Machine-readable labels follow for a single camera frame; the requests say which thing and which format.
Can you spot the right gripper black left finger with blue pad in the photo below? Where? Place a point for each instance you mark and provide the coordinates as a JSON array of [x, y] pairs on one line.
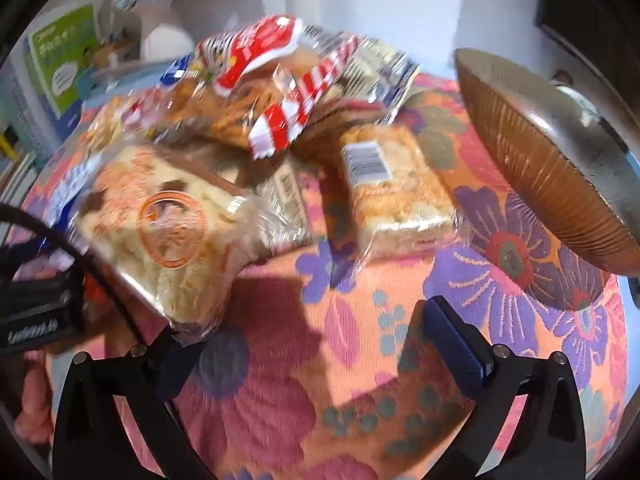
[[90, 440]]

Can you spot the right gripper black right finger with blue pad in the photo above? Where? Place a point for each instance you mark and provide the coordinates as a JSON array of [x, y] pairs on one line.
[[549, 441]]

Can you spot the rice cake pack orange logo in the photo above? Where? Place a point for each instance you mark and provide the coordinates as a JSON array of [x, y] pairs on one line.
[[171, 230]]

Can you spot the biscuit pack with label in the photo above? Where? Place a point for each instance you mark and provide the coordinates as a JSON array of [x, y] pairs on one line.
[[278, 182]]

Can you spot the rice cake pack with barcode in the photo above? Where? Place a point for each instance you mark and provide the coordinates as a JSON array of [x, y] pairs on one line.
[[400, 206]]

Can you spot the red white striped snack bag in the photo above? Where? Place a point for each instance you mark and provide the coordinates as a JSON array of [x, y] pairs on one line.
[[253, 88]]

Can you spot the blue white printed snack bag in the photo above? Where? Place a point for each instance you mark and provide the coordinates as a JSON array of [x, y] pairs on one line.
[[372, 87]]

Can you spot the person's left hand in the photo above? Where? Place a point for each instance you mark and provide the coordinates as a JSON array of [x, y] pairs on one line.
[[34, 423]]

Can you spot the floral orange tablecloth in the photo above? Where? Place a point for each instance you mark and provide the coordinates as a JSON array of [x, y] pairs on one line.
[[319, 372]]

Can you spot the green cover book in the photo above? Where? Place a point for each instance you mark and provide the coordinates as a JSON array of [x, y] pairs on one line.
[[58, 43]]

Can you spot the amber ribbed glass bowl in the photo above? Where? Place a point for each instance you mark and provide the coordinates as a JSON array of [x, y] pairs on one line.
[[578, 177]]

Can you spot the white ceramic vase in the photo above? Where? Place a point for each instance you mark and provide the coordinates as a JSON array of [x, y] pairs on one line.
[[162, 37]]

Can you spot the dark wall television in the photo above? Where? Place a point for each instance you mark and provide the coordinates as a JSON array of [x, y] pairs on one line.
[[604, 34]]

